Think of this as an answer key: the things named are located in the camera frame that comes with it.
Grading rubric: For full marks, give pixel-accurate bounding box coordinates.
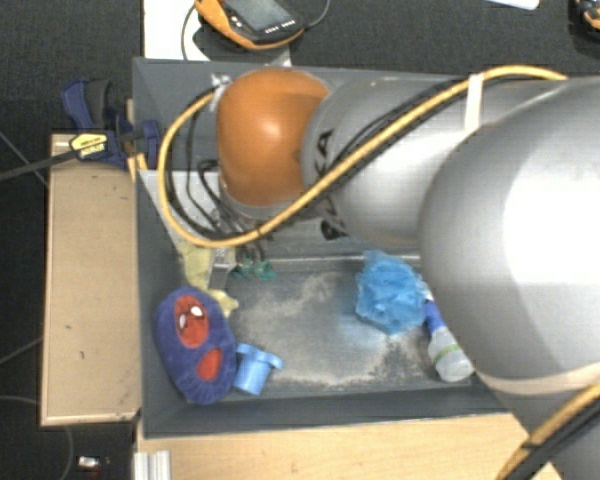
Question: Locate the pale yellow cloth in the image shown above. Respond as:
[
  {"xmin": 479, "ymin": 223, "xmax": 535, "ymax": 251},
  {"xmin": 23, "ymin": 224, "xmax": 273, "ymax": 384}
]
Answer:
[{"xmin": 177, "ymin": 240, "xmax": 240, "ymax": 320}]

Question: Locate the blue plush with red face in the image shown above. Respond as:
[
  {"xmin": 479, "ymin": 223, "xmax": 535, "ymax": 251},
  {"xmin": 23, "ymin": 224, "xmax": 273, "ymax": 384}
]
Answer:
[{"xmin": 153, "ymin": 286, "xmax": 239, "ymax": 406}]

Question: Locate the blue plastic cup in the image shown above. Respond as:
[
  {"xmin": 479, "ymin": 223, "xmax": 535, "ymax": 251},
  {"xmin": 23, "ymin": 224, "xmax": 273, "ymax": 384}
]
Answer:
[{"xmin": 231, "ymin": 343, "xmax": 284, "ymax": 397}]

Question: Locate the grey metal bin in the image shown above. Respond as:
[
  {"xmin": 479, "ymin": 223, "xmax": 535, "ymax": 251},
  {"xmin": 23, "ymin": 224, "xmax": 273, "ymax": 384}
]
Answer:
[{"xmin": 130, "ymin": 56, "xmax": 532, "ymax": 440}]

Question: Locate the pale wood board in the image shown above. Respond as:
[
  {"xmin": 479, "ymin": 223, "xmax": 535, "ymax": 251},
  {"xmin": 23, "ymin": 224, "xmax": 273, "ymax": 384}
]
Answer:
[{"xmin": 39, "ymin": 132, "xmax": 144, "ymax": 428}]

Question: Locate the blue mesh sponge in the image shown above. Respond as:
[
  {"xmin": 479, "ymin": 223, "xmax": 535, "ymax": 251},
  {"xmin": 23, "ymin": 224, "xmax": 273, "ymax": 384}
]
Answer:
[{"xmin": 354, "ymin": 249, "xmax": 433, "ymax": 336}]

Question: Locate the clear spray bottle blue top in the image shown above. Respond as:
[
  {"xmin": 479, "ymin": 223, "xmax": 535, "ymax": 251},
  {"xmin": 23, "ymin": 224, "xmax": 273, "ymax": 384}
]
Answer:
[{"xmin": 421, "ymin": 297, "xmax": 477, "ymax": 384}]

